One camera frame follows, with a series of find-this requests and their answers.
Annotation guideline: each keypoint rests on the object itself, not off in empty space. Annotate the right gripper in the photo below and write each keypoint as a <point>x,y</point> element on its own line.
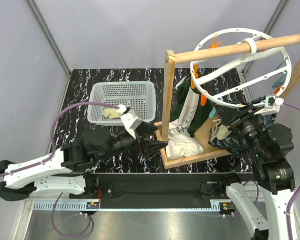
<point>233,117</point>

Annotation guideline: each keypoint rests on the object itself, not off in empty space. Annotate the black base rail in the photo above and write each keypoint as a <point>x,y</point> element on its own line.
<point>156,191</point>

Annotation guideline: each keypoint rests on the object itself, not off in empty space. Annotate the white perforated plastic basket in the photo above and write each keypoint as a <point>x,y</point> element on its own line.
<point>138,95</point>

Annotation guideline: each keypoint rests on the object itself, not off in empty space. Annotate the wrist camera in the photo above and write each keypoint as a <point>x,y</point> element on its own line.
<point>270,105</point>
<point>131,120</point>

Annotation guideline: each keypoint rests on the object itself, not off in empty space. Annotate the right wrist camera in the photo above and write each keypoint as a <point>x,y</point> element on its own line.
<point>270,105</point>

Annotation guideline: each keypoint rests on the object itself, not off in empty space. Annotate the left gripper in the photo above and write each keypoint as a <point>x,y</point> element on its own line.
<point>150,146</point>

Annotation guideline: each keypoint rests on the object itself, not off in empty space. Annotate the white printed t-shirt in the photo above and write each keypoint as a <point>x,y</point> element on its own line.
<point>181,142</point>

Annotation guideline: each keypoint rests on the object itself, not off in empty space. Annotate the cream sock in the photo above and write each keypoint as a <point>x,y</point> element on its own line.
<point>111,113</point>
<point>222,132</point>

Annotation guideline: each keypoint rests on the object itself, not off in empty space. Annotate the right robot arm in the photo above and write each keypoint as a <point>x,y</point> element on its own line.
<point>274,177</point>

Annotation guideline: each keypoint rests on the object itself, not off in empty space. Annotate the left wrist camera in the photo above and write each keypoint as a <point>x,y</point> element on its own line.
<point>131,120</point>

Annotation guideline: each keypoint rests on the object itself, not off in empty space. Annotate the orange clothespin middle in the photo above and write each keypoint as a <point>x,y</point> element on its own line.
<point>203,100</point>

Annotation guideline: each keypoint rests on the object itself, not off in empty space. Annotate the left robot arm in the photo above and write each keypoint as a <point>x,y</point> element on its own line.
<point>49,174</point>

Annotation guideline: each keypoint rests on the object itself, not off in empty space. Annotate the wooden hanging rack frame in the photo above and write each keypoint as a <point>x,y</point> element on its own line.
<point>254,48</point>

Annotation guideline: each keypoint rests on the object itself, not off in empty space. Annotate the orange clothespin left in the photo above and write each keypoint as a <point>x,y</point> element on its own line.
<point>195,73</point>

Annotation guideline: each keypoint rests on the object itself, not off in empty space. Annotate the teal clothespin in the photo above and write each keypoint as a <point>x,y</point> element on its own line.
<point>213,113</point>

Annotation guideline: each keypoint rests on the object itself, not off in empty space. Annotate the orange clothespin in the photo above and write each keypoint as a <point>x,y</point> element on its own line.
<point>203,100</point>
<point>214,43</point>
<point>195,73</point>

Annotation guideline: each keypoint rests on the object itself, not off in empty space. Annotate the orange clothespin top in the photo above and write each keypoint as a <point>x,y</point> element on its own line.
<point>214,43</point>

